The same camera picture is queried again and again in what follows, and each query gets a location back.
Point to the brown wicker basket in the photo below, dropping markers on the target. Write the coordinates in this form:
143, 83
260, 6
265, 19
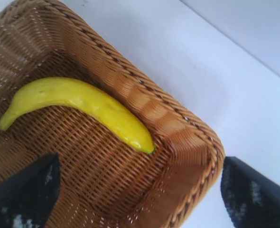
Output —
95, 178

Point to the yellow banana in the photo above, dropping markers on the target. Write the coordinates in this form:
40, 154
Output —
83, 99

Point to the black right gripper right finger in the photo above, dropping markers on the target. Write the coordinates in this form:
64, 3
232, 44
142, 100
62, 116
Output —
256, 197

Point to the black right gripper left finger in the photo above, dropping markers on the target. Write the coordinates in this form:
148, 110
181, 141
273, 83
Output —
19, 194

